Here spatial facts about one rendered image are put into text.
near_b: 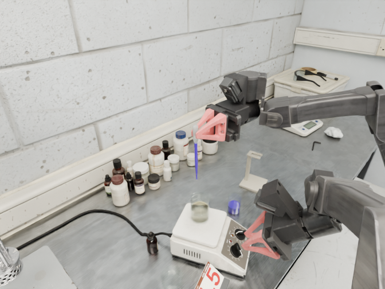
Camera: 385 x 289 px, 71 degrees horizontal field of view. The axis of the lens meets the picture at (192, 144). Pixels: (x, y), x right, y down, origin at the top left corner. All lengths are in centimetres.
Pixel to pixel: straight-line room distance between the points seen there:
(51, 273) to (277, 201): 58
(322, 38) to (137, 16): 122
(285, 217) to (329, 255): 31
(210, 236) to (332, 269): 33
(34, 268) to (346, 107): 86
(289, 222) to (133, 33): 74
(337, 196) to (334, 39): 148
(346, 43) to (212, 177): 118
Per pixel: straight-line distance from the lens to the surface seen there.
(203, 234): 71
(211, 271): 72
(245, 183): 100
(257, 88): 68
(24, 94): 85
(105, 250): 83
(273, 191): 53
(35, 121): 88
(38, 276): 83
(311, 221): 56
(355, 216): 39
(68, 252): 86
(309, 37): 191
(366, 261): 31
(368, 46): 182
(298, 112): 70
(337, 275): 84
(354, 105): 72
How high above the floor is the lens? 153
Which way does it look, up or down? 32 degrees down
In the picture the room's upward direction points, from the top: straight up
